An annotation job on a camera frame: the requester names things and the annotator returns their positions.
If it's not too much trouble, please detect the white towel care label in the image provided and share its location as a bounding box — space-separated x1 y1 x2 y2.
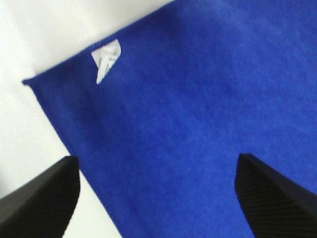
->
91 39 121 84

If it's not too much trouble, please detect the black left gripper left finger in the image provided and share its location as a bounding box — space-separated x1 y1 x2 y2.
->
0 156 80 238

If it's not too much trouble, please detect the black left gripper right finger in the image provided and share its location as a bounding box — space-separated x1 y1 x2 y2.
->
234 154 317 238

